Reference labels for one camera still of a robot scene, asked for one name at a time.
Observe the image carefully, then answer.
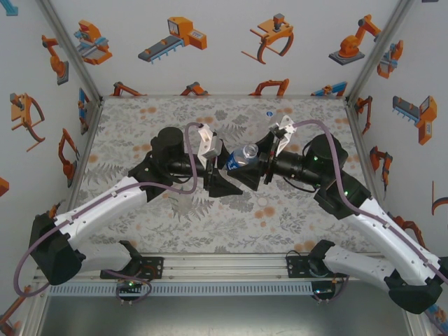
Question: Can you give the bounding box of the blue label plastic bottle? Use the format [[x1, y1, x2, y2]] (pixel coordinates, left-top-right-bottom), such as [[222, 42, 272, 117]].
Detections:
[[225, 142, 260, 172]]

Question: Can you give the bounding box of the green label plastic bottle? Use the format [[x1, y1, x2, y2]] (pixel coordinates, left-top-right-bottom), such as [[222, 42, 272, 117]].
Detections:
[[166, 176, 194, 215]]

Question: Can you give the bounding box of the floral patterned tablecloth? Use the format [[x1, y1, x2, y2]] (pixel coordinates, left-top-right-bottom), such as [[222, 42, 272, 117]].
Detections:
[[69, 97, 395, 255]]

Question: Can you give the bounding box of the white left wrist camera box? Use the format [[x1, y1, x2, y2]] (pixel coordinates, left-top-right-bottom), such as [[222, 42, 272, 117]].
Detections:
[[197, 123, 224, 161]]

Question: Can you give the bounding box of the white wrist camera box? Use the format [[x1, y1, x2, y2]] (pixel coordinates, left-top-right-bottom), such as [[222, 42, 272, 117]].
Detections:
[[268, 114, 298, 158], [197, 123, 224, 161]]

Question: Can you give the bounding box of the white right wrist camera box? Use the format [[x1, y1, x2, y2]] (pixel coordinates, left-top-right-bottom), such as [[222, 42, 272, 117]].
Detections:
[[268, 114, 298, 158]]

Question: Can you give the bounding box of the aluminium table side rail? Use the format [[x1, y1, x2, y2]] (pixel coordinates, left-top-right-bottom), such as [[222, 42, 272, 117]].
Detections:
[[68, 97, 105, 211], [344, 97, 389, 214]]

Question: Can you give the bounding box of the thin aluminium table rail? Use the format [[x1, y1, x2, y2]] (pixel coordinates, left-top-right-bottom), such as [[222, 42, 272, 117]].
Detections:
[[101, 93, 348, 100]]

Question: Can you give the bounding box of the wide aluminium frame rail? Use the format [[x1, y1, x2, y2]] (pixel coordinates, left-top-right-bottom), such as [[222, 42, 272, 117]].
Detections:
[[33, 252, 391, 284]]

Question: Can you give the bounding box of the perforated grey cable duct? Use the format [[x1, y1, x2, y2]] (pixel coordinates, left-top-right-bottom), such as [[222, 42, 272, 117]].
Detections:
[[48, 283, 313, 298]]

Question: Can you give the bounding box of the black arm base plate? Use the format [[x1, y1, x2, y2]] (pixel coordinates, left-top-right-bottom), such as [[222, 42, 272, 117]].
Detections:
[[286, 253, 337, 279], [100, 257, 165, 280]]

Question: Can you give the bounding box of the slanted aluminium frame post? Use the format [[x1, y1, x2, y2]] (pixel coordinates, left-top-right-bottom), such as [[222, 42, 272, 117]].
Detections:
[[34, 0, 104, 102], [346, 0, 416, 102]]

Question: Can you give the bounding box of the aluminium frame leg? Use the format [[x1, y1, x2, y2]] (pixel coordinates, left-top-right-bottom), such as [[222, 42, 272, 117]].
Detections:
[[19, 285, 50, 336], [398, 307, 433, 336]]

